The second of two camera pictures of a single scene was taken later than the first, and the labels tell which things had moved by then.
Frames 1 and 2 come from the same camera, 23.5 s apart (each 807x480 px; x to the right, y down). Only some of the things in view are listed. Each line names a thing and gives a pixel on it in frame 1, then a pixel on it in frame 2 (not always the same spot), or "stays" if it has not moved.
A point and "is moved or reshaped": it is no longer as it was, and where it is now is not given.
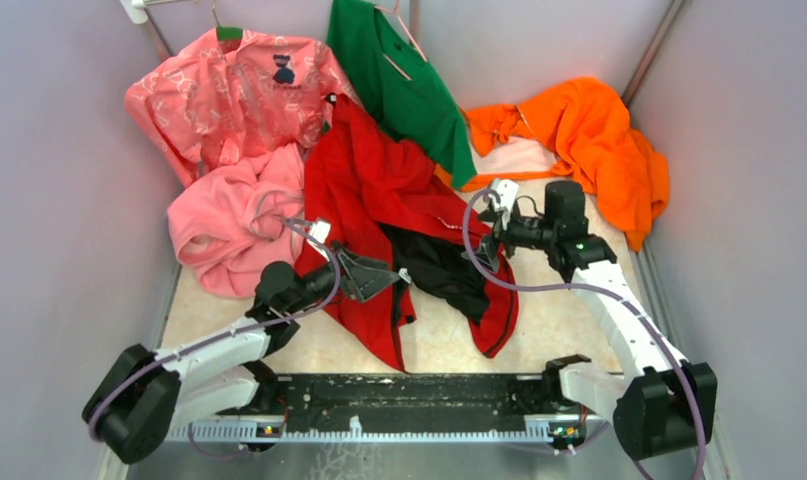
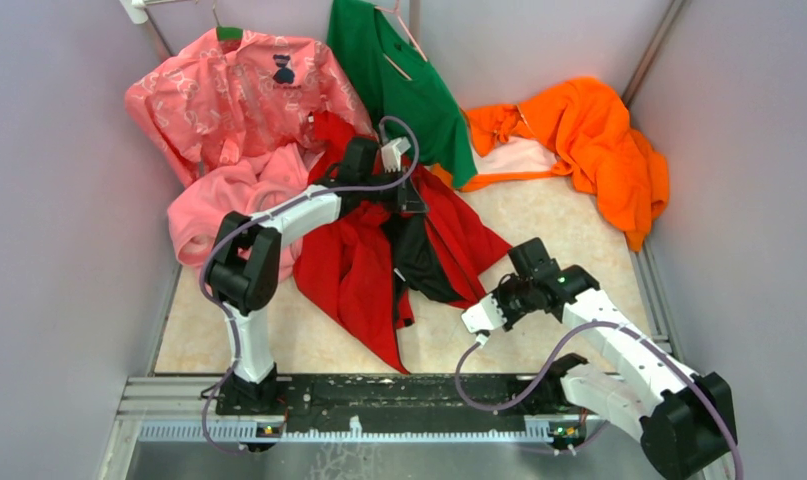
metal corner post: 653,51 stays
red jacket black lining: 368,193 is moved or reshaped
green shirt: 397,86 stays
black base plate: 402,400 stays
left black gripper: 367,280 to 406,197
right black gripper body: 531,232 to 514,299
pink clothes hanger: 421,54 stays
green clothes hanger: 226,32 stays
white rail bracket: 135,10 stays
